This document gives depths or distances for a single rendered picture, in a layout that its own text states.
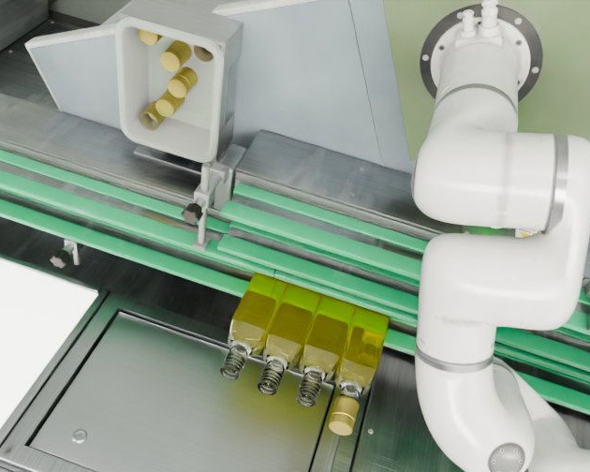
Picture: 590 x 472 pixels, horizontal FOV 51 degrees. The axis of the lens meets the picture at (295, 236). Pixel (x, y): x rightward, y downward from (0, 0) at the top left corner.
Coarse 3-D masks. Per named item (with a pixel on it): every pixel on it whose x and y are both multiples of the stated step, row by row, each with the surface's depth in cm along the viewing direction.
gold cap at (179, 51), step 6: (174, 42) 99; (180, 42) 99; (168, 48) 98; (174, 48) 98; (180, 48) 98; (186, 48) 99; (162, 54) 97; (168, 54) 97; (174, 54) 97; (180, 54) 98; (186, 54) 99; (162, 60) 98; (168, 60) 98; (174, 60) 97; (180, 60) 97; (186, 60) 100; (168, 66) 98; (174, 66) 98; (180, 66) 98
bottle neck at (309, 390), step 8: (312, 368) 91; (304, 376) 91; (312, 376) 90; (320, 376) 91; (304, 384) 89; (312, 384) 89; (320, 384) 91; (304, 392) 88; (312, 392) 88; (304, 400) 90; (312, 400) 88
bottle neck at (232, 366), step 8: (232, 344) 93; (240, 344) 92; (232, 352) 91; (240, 352) 91; (248, 352) 93; (232, 360) 90; (240, 360) 91; (224, 368) 89; (232, 368) 89; (240, 368) 90; (224, 376) 91; (232, 376) 91
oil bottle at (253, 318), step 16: (256, 272) 101; (256, 288) 99; (272, 288) 99; (240, 304) 96; (256, 304) 96; (272, 304) 97; (240, 320) 94; (256, 320) 94; (272, 320) 97; (240, 336) 92; (256, 336) 92; (256, 352) 94
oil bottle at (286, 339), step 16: (288, 288) 100; (304, 288) 101; (288, 304) 98; (304, 304) 98; (288, 320) 96; (304, 320) 96; (272, 336) 93; (288, 336) 94; (304, 336) 94; (272, 352) 92; (288, 352) 92; (288, 368) 94
